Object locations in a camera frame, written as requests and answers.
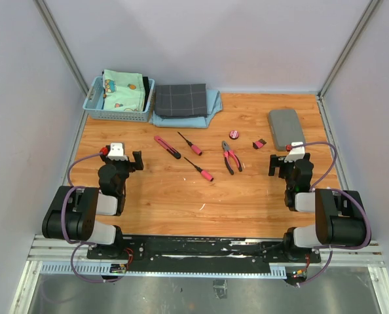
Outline grey plastic tool case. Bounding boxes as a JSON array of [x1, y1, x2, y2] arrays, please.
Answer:
[[268, 109, 305, 151]]

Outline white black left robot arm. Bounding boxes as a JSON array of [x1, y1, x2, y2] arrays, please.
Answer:
[[42, 145, 143, 259]]

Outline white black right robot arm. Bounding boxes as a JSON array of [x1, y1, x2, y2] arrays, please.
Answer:
[[269, 153, 371, 262]]

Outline pink hex key set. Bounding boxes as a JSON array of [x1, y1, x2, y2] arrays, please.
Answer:
[[252, 139, 267, 150]]

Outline pink utility knife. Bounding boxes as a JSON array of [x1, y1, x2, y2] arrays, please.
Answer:
[[154, 135, 181, 160]]

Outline pink black pliers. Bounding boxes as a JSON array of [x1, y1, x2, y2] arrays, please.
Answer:
[[221, 141, 242, 175]]

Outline pink screwdriver upper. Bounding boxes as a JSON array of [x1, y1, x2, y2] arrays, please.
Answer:
[[178, 132, 202, 156]]

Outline pink screwdriver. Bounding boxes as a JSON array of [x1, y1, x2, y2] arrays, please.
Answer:
[[184, 157, 214, 182], [178, 132, 202, 156]]

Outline blue plastic basket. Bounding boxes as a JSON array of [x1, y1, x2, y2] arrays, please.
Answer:
[[83, 76, 155, 122]]

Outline mint patterned cloth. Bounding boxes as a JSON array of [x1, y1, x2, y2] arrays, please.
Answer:
[[103, 69, 145, 112]]

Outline pink screwdriver lower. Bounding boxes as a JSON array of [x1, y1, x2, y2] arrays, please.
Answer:
[[184, 157, 214, 182]]

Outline dark grey checked cloth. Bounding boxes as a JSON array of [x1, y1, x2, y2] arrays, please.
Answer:
[[154, 84, 208, 118]]

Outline black cloth in basket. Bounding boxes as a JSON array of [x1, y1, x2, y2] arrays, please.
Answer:
[[143, 77, 150, 111]]

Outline light blue folded cloth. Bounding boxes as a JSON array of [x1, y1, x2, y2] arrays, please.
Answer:
[[149, 89, 223, 129]]

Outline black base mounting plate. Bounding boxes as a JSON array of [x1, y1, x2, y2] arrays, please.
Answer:
[[86, 235, 321, 275]]

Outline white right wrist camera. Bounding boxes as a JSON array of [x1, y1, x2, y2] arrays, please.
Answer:
[[284, 142, 305, 162]]

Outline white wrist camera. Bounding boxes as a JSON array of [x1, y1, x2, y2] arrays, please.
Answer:
[[107, 143, 128, 161], [284, 142, 305, 162]]

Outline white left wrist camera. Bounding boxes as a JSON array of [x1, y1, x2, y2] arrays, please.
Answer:
[[107, 143, 128, 161]]

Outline aluminium frame rail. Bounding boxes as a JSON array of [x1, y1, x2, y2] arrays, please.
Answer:
[[28, 235, 78, 262]]

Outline blue slotted cable duct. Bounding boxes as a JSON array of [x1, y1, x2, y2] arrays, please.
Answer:
[[39, 261, 287, 279]]

